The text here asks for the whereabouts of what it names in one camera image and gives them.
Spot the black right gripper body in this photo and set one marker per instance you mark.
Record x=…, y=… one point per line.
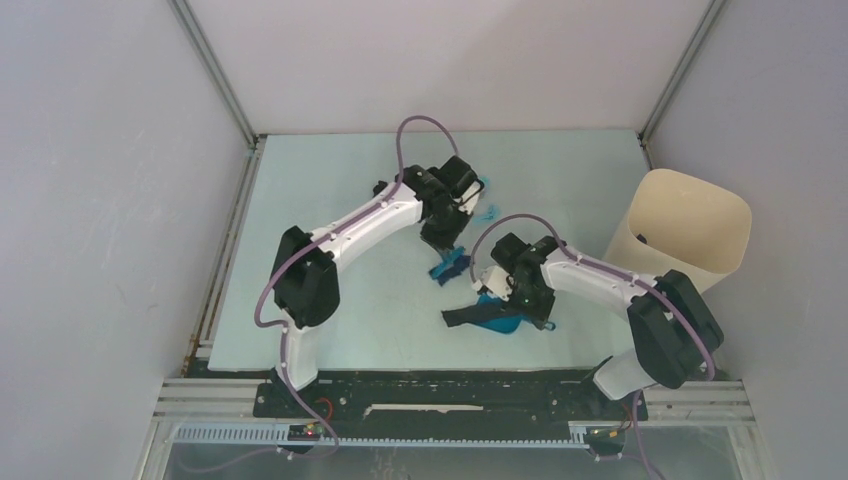
x=535, y=302

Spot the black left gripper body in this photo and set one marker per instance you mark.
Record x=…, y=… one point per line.
x=443, y=231

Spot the blue dustpan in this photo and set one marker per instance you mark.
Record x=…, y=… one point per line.
x=503, y=324

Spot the blue hand brush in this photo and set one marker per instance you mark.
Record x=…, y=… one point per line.
x=452, y=265

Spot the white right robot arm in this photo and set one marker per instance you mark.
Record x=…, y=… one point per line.
x=674, y=333

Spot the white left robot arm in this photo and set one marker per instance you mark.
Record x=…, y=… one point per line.
x=304, y=282

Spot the black paper scrap left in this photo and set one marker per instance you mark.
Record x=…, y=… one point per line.
x=379, y=188

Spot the beige waste bin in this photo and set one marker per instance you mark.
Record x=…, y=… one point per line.
x=691, y=226

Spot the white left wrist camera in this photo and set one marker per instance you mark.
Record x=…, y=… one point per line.
x=470, y=198

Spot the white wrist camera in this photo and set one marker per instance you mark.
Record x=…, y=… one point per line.
x=495, y=282
x=470, y=198

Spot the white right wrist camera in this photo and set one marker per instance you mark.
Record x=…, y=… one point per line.
x=495, y=282

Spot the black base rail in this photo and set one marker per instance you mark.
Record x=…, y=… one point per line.
x=453, y=406

